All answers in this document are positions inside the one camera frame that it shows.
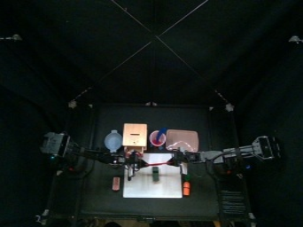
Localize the orange toy carrot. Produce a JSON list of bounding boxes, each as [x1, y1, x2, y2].
[[183, 174, 193, 197]]

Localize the blue utensil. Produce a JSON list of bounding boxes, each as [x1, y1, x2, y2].
[[155, 127, 167, 144]]

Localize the toy sushi roll red centre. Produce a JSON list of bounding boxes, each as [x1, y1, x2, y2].
[[151, 166, 162, 182]]

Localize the pink cup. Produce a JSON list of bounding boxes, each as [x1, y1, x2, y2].
[[148, 129, 169, 148]]

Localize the wooden box red drawer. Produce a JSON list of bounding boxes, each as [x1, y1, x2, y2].
[[122, 122, 150, 154]]

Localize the white cutting board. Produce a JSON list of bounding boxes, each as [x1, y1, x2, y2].
[[122, 152, 185, 200]]

